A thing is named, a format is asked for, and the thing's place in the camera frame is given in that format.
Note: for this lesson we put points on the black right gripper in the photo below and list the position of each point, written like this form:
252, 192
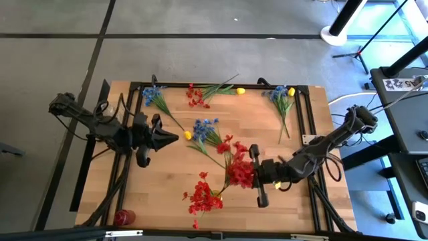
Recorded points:
267, 172

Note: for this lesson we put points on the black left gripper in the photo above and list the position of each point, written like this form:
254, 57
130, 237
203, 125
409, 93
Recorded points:
142, 140

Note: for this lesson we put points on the red artificial flower bunch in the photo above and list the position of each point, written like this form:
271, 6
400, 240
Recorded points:
202, 201
195, 98
240, 172

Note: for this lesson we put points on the blue flower stem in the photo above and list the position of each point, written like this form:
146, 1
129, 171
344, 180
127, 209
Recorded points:
152, 93

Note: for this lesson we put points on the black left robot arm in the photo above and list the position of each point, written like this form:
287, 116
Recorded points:
100, 129

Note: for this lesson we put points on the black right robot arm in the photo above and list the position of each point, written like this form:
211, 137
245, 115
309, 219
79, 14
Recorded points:
317, 147

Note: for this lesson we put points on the clear ribbed glass vase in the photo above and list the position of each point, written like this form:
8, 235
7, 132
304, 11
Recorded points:
113, 112

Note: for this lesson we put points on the red vase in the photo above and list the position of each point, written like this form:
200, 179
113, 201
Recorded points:
124, 217

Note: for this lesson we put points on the black desk crossbar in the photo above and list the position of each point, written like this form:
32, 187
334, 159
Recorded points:
368, 152

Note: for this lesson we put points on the black caster wheel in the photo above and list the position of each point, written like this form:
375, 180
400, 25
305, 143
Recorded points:
390, 218

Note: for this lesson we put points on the small black floor box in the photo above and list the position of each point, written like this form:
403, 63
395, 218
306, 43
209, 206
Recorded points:
368, 86

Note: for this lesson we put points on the black overhead rig beam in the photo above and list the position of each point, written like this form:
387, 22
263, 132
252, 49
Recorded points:
67, 234

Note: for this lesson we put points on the grey desk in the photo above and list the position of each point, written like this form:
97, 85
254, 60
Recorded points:
406, 117

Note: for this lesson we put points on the black tripod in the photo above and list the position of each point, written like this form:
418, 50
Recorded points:
359, 53

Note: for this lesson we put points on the grey floor object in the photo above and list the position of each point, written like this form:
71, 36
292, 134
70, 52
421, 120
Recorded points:
10, 149

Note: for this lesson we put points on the floor stand with white base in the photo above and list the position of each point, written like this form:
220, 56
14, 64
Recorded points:
334, 37

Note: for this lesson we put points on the black keyboard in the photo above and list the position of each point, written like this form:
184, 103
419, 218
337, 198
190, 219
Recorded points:
424, 172

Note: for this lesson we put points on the white smartphone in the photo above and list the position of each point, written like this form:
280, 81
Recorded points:
419, 212

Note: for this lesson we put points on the white printed label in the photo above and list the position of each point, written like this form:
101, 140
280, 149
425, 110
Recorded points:
401, 83

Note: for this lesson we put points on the black round knob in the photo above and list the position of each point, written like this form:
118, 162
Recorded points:
424, 135

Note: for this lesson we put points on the black pole on desk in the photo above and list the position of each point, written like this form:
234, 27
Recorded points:
406, 58

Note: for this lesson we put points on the silver beam bracket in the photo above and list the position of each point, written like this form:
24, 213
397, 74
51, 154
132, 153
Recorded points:
123, 233
309, 237

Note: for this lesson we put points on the black aluminium table frame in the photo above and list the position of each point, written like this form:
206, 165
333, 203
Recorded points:
250, 86

